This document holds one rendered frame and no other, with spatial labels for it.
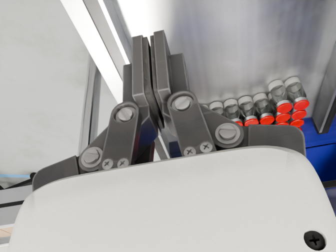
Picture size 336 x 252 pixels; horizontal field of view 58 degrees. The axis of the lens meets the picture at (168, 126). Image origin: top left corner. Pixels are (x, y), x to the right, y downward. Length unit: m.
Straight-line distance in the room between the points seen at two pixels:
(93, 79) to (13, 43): 0.70
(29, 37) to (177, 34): 1.25
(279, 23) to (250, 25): 0.03
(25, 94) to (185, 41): 1.56
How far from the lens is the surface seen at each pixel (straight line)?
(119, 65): 0.38
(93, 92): 0.96
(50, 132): 2.14
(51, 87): 1.79
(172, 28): 0.37
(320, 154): 0.67
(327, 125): 0.58
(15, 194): 0.83
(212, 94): 0.46
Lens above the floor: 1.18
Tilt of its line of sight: 35 degrees down
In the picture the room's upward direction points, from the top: 175 degrees clockwise
